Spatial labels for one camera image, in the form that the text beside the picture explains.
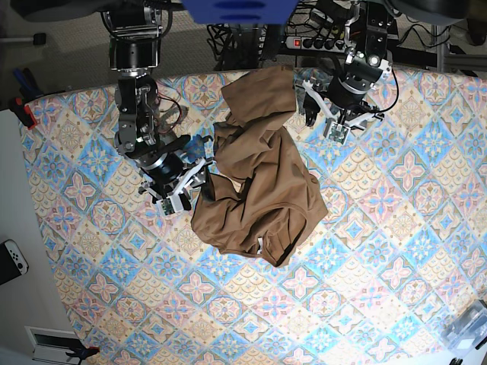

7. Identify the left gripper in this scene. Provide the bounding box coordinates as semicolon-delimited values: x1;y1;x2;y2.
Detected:
295;64;385;144

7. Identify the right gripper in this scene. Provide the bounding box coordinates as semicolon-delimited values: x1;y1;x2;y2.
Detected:
137;135;215;217

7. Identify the brown t-shirt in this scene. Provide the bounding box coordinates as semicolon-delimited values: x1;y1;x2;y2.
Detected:
191;65;328;267

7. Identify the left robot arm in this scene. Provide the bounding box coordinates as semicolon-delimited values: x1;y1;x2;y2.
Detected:
301;1;393;144

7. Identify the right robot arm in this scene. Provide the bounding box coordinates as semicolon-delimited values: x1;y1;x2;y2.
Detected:
100;1;212;216

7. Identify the white power strip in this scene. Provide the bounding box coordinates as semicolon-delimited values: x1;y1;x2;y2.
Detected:
285;36;345;52

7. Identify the patterned tablecloth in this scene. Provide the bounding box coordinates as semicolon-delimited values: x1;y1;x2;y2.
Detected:
21;69;486;364

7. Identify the red black clamp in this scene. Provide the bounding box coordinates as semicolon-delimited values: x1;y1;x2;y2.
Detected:
8;97;37;130

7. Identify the game console with controller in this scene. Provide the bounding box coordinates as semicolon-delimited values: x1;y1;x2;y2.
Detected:
0;240;29;285

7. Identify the black orange clamp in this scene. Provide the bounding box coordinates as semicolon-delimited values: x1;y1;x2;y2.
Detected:
65;345;100;360

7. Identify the white floor vent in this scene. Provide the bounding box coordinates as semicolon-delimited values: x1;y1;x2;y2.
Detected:
25;326;82;364

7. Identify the clear plastic box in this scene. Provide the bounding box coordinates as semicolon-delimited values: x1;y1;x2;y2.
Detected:
441;300;486;358

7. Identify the blue mount plate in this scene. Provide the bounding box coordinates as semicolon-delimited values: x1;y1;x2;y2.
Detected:
182;0;298;24

